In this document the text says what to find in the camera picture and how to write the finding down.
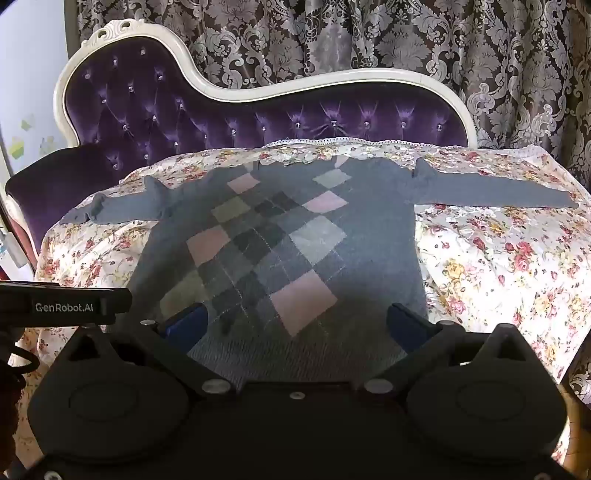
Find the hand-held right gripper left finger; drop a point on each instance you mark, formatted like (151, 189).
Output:
(184, 325)

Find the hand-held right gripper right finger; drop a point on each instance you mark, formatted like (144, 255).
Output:
(404, 321)

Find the grey argyle sweater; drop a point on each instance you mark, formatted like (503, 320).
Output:
(369, 230)

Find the floral blanket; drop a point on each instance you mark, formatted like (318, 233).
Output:
(498, 258)

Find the purple tufted sofa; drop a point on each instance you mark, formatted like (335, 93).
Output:
(138, 115)

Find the grey damask curtain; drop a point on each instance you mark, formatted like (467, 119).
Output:
(415, 37)

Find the pastel wall sticker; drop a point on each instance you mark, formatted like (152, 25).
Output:
(21, 145)

